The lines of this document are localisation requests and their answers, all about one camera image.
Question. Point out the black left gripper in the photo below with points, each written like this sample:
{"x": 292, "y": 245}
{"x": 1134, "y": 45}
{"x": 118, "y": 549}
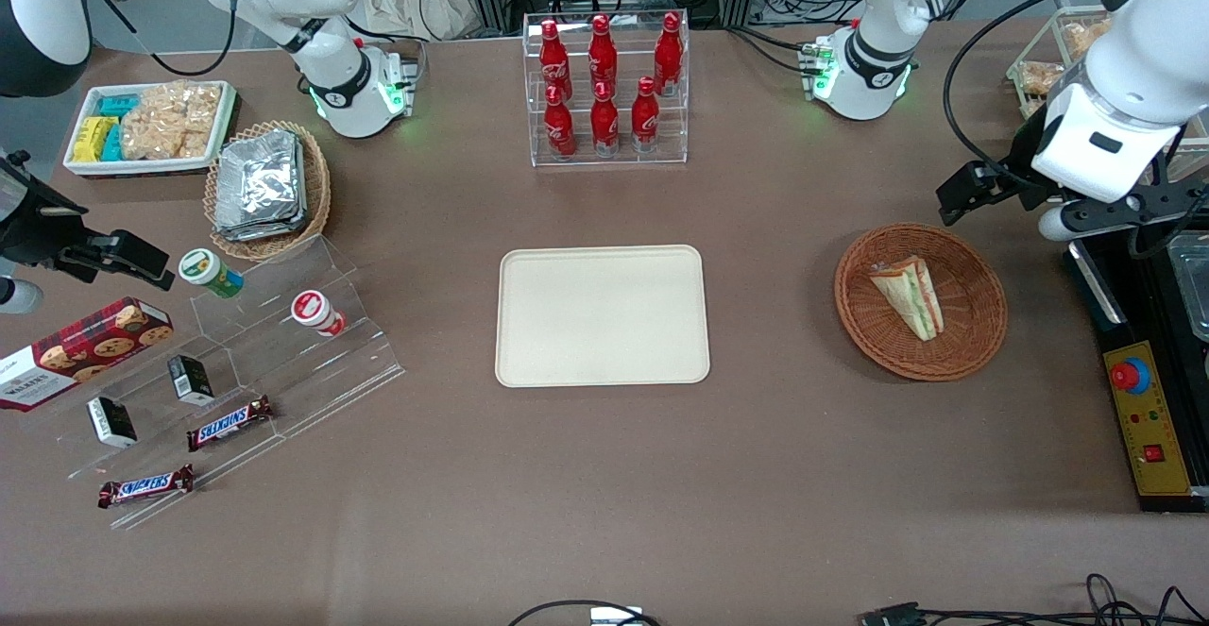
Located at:
{"x": 1024, "y": 162}

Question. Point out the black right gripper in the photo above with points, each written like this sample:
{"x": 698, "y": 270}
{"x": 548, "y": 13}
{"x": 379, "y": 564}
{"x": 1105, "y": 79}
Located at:
{"x": 30, "y": 226}

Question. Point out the triangle sandwich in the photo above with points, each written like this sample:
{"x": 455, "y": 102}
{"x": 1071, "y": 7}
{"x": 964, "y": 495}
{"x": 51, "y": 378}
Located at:
{"x": 909, "y": 297}

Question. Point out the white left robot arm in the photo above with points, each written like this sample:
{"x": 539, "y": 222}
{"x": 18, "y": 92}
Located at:
{"x": 1138, "y": 59}

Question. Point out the white rectangular snack tray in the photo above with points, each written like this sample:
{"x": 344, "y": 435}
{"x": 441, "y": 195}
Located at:
{"x": 142, "y": 165}

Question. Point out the brown wicker basket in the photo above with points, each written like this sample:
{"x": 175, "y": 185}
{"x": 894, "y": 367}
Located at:
{"x": 973, "y": 324}

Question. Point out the light wicker basket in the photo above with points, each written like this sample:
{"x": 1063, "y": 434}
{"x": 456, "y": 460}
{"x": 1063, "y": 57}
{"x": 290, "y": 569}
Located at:
{"x": 316, "y": 192}

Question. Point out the beige plastic tray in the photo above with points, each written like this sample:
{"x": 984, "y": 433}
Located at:
{"x": 603, "y": 316}

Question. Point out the green lid snack cup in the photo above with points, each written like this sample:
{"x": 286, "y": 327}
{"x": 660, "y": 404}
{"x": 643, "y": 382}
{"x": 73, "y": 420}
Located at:
{"x": 208, "y": 272}

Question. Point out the white cylindrical wrist attachment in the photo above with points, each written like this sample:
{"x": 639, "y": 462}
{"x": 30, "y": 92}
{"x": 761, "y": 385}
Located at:
{"x": 19, "y": 296}
{"x": 1058, "y": 224}

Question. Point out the red tartan cookie box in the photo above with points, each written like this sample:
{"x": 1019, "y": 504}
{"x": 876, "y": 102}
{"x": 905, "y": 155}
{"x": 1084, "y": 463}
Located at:
{"x": 85, "y": 347}

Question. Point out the teal snack pack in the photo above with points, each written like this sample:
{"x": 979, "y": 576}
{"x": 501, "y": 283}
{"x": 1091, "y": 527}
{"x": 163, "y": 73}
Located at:
{"x": 119, "y": 105}
{"x": 112, "y": 144}

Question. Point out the yellow snack pack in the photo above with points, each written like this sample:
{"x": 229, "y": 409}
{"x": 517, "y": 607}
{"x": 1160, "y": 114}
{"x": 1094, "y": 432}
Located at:
{"x": 93, "y": 138}

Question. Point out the clear container with snacks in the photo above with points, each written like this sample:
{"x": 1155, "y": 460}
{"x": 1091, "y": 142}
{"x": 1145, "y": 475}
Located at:
{"x": 1044, "y": 74}

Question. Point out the small black box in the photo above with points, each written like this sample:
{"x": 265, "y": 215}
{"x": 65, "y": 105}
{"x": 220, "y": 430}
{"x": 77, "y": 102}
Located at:
{"x": 111, "y": 421}
{"x": 192, "y": 380}

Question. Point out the clear bag of rice crackers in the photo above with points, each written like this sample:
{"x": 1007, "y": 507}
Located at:
{"x": 170, "y": 121}

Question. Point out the silver foil packets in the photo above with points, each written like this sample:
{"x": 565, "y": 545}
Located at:
{"x": 260, "y": 187}

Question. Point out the black control unit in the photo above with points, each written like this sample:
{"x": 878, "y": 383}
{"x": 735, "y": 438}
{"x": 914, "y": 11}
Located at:
{"x": 1115, "y": 305}

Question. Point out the snickers chocolate bar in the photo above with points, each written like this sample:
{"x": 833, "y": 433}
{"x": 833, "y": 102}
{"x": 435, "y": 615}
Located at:
{"x": 229, "y": 424}
{"x": 146, "y": 486}

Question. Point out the red lid snack cup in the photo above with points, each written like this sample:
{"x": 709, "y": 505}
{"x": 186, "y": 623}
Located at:
{"x": 316, "y": 312}

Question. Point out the clear acrylic stepped display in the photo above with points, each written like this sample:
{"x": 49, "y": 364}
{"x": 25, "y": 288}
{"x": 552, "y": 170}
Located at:
{"x": 312, "y": 371}

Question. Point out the yellow emergency stop panel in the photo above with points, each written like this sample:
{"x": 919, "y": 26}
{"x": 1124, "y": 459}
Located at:
{"x": 1148, "y": 428}

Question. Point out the red cola bottle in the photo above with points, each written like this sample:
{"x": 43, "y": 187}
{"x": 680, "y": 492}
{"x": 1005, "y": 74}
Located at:
{"x": 553, "y": 55}
{"x": 668, "y": 50}
{"x": 559, "y": 126}
{"x": 603, "y": 50}
{"x": 645, "y": 116}
{"x": 604, "y": 121}

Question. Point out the clear acrylic bottle rack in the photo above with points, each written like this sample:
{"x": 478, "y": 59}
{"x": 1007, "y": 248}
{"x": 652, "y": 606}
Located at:
{"x": 609, "y": 149}

